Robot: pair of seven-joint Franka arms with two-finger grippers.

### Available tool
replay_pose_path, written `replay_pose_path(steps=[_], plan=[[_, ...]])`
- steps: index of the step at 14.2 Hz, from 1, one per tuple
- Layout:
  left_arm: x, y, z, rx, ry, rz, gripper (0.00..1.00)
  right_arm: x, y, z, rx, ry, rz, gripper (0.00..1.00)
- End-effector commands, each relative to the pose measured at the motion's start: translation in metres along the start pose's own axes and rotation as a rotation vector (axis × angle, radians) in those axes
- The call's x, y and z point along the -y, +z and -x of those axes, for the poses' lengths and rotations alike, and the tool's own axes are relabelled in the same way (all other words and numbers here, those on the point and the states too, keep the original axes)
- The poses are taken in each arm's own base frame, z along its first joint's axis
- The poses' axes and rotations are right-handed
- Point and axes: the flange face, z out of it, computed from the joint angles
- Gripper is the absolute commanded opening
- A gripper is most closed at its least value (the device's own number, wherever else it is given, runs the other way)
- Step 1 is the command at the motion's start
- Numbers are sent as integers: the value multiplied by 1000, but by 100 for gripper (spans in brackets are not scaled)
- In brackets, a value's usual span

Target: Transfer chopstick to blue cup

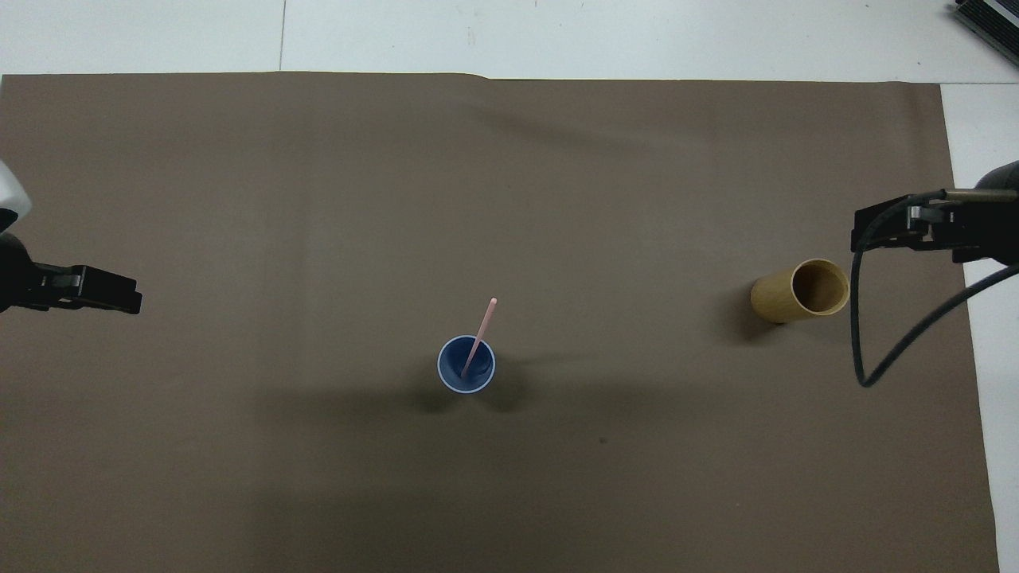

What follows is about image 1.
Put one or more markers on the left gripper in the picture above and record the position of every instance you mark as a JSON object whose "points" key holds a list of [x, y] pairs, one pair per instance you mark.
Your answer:
{"points": [[14, 274]]}

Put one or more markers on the blue cup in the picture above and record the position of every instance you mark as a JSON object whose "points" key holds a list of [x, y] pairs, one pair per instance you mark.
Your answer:
{"points": [[455, 380]]}

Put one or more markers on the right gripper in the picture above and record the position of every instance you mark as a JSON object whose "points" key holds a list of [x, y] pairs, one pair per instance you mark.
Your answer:
{"points": [[995, 231]]}

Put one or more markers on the bamboo cup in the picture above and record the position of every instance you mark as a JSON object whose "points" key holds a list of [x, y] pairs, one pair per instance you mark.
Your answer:
{"points": [[776, 298]]}

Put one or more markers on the black stand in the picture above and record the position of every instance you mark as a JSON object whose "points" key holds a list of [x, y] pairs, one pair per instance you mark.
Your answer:
{"points": [[993, 20]]}

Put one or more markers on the pink chopstick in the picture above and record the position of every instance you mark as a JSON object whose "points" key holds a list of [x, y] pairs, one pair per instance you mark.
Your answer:
{"points": [[484, 328]]}

